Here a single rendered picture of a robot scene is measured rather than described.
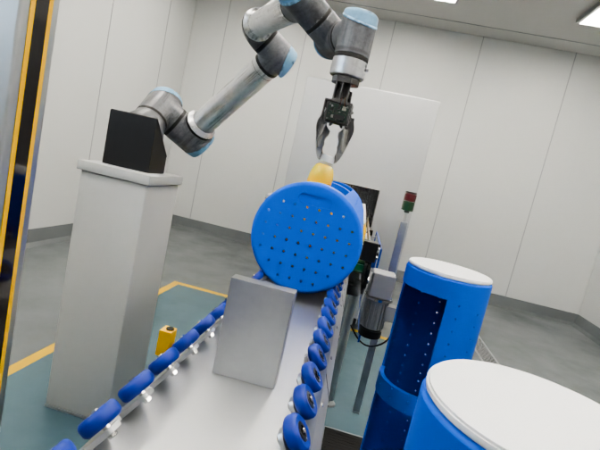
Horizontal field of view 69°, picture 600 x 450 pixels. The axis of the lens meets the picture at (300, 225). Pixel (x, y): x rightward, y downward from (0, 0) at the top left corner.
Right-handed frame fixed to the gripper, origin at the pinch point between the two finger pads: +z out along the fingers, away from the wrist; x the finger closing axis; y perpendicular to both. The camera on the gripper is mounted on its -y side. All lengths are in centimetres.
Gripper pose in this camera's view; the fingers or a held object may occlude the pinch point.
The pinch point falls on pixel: (328, 156)
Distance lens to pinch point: 119.3
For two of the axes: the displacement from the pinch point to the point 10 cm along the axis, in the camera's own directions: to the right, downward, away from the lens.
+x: 9.6, 2.5, -1.2
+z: -2.3, 9.6, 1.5
